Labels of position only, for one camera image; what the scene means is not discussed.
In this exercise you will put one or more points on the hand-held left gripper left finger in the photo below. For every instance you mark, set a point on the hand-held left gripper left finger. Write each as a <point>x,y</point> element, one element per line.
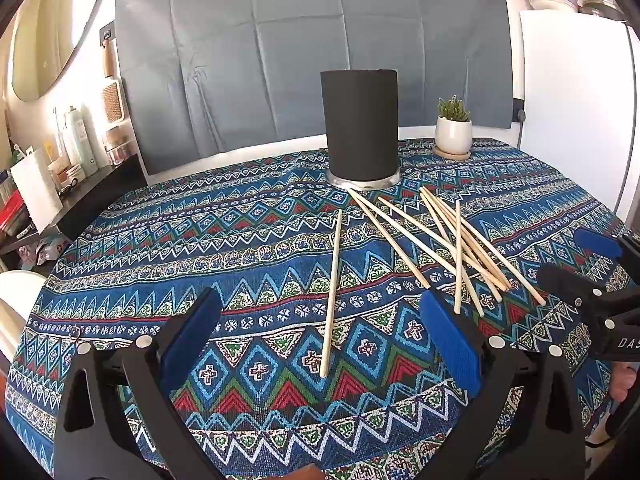
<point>192,340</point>

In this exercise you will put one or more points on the grey backdrop sheet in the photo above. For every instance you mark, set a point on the grey backdrop sheet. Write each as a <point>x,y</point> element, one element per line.
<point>250,60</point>

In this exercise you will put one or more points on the white refrigerator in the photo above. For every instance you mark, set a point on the white refrigerator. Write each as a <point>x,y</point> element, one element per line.
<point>570,110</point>

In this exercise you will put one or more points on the round wall mirror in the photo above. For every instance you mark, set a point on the round wall mirror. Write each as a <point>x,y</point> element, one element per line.
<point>55,25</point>

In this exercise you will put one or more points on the round wooden saucer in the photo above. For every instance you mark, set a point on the round wooden saucer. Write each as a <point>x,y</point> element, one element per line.
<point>452,154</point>

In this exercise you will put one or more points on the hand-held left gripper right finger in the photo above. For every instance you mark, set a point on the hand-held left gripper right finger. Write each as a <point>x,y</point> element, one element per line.
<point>450,340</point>

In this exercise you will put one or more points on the single wooden chopstick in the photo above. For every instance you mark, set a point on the single wooden chopstick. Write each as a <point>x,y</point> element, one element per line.
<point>332,290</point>

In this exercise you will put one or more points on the white bowl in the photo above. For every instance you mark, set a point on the white bowl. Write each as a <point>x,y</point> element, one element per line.
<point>552,4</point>

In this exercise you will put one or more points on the small green succulent plant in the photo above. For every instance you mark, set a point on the small green succulent plant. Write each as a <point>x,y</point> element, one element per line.
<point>454,108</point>

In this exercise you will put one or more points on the glass jar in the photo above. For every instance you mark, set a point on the glass jar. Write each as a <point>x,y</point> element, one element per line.
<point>118,147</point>

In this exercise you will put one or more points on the white ceramic plant pot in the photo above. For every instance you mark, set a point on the white ceramic plant pot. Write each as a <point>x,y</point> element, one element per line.
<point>453,134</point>

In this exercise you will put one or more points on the white spray bottle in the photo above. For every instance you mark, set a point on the white spray bottle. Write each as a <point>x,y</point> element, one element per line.
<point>75,140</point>

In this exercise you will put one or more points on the white paper card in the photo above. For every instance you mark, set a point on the white paper card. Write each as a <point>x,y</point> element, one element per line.
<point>36,190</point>

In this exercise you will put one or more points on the black backdrop clamp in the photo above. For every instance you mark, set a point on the black backdrop clamp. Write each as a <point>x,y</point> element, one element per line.
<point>107,32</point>
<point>520,110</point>

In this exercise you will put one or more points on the red books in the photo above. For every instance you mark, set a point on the red books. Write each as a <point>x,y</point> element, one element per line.
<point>11,210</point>

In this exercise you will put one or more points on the blue patterned tablecloth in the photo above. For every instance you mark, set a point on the blue patterned tablecloth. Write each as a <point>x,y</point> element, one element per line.
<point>250,240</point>

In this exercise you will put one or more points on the pile of wooden chopsticks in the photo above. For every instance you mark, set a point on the pile of wooden chopsticks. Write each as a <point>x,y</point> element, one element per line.
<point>457,260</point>

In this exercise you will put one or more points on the black cylindrical utensil holder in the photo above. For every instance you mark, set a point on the black cylindrical utensil holder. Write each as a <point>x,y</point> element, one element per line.
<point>359,130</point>

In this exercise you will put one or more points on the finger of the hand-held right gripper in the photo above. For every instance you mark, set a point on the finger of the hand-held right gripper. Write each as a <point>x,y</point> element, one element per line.
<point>597,246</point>
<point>565,285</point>

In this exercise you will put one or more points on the wooden hairbrush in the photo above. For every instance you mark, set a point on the wooden hairbrush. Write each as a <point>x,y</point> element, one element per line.
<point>113,102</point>

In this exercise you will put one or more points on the person's right hand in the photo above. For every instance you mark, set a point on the person's right hand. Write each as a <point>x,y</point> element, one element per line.
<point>623,382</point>

